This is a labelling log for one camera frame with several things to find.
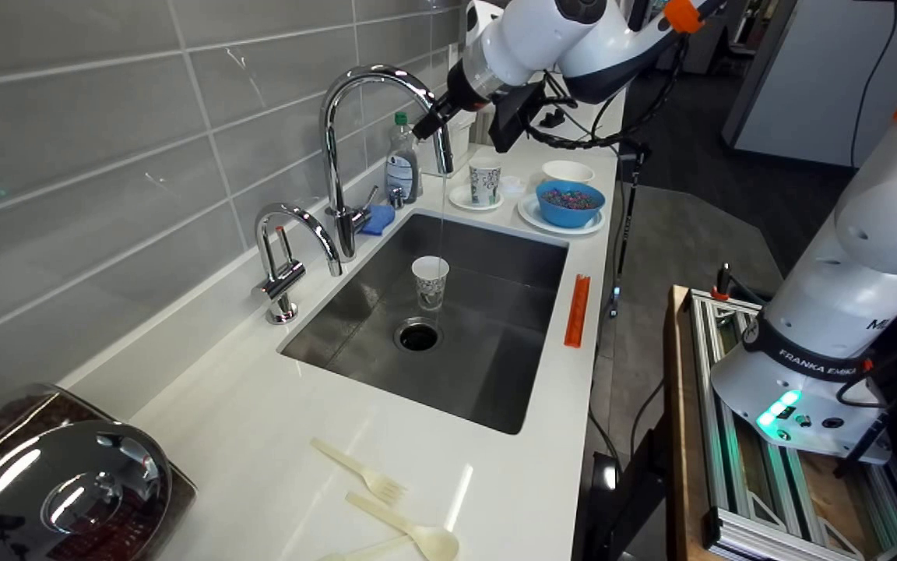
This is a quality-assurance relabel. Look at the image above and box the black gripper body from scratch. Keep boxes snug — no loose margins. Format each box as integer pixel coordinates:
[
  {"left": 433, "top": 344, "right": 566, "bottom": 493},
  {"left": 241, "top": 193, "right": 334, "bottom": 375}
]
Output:
[{"left": 444, "top": 59, "right": 495, "bottom": 117}]

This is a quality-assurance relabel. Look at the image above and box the tall chrome gooseneck faucet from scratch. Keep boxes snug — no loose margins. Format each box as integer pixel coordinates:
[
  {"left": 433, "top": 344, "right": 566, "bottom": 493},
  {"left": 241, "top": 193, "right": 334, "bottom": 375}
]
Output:
[{"left": 320, "top": 64, "right": 456, "bottom": 261}]

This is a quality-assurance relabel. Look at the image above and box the stainless steel sink basin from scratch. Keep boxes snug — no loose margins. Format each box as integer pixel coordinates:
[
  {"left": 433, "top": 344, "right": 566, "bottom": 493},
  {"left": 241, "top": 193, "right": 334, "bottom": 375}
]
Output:
[{"left": 276, "top": 213, "right": 572, "bottom": 435}]

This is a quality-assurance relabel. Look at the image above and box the black sink drain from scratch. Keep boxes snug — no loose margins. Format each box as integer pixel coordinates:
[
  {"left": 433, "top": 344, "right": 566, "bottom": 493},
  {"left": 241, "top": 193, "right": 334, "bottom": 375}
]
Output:
[{"left": 395, "top": 315, "right": 443, "bottom": 354}]

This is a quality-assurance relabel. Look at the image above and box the small chrome faucet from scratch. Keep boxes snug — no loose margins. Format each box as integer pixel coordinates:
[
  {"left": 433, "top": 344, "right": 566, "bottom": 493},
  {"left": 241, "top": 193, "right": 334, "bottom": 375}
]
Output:
[{"left": 252, "top": 201, "right": 349, "bottom": 323}]

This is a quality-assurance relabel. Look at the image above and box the soap bottle with green cap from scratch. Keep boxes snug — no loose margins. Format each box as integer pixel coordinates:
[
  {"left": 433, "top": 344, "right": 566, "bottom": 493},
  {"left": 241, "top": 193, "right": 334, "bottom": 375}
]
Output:
[{"left": 384, "top": 108, "right": 424, "bottom": 213}]

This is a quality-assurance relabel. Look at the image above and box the clear glass cup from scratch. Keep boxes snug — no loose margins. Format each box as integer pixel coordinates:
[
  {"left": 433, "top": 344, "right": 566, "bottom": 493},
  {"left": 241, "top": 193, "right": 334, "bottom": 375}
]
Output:
[{"left": 463, "top": 153, "right": 505, "bottom": 210}]

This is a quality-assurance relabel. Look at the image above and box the small white saucer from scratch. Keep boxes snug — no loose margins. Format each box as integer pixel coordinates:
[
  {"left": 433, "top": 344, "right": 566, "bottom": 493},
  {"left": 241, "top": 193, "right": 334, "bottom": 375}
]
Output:
[{"left": 444, "top": 178, "right": 506, "bottom": 214}]

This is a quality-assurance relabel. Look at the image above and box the blue sponge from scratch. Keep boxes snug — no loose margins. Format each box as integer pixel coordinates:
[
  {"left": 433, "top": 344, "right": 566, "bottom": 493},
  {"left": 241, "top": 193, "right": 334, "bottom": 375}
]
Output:
[{"left": 356, "top": 203, "right": 399, "bottom": 238}]

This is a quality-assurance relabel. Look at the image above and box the white round bowl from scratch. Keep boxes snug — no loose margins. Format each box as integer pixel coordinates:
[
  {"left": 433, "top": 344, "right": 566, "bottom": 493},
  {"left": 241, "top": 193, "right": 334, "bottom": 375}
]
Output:
[{"left": 539, "top": 156, "right": 596, "bottom": 187}]

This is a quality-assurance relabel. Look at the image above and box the blue bowl of coloured beads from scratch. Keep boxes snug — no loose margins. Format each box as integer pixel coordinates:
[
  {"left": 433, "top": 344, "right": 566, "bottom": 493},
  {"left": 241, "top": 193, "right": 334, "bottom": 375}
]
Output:
[{"left": 533, "top": 178, "right": 607, "bottom": 231}]

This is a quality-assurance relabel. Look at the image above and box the plain white paper cup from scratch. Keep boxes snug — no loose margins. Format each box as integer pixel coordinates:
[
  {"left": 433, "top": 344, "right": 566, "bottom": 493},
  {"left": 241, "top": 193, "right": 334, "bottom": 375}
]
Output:
[{"left": 406, "top": 253, "right": 451, "bottom": 315}]

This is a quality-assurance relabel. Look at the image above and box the orange flat strip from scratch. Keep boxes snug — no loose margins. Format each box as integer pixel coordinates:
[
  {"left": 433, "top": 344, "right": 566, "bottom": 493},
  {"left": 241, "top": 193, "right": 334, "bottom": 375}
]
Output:
[{"left": 561, "top": 271, "right": 595, "bottom": 352}]

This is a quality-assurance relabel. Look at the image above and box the white cabinet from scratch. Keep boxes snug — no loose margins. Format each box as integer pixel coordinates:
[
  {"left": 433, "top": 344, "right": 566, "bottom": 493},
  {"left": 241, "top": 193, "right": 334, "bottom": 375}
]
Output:
[{"left": 721, "top": 0, "right": 897, "bottom": 168}]

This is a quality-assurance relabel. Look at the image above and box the wooden base board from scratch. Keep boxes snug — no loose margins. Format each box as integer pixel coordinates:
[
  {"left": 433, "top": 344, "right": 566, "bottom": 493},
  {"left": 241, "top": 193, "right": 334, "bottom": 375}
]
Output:
[{"left": 664, "top": 283, "right": 740, "bottom": 561}]

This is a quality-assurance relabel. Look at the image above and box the shiny chrome pot lid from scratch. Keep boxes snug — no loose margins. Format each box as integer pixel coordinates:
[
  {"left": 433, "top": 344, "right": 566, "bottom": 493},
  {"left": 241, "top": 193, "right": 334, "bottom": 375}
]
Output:
[{"left": 0, "top": 419, "right": 173, "bottom": 561}]

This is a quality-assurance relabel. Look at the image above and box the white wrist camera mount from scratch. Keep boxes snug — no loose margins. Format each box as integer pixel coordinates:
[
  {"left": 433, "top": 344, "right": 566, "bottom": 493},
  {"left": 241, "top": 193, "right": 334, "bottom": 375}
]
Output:
[{"left": 462, "top": 0, "right": 506, "bottom": 49}]

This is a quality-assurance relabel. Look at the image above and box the black camera stand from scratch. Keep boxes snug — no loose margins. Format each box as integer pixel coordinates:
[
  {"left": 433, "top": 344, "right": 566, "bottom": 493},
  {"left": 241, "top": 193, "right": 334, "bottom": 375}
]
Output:
[{"left": 604, "top": 137, "right": 649, "bottom": 322}]

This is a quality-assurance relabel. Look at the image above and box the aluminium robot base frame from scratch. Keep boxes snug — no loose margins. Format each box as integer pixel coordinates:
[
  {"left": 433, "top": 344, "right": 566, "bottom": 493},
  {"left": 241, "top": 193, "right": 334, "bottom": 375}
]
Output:
[{"left": 692, "top": 286, "right": 897, "bottom": 561}]

